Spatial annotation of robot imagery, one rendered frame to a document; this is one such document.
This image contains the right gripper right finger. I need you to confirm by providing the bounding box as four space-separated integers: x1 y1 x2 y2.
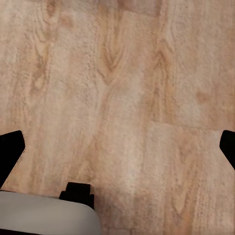
219 130 235 170

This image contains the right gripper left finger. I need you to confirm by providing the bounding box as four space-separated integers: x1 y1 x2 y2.
0 130 25 188

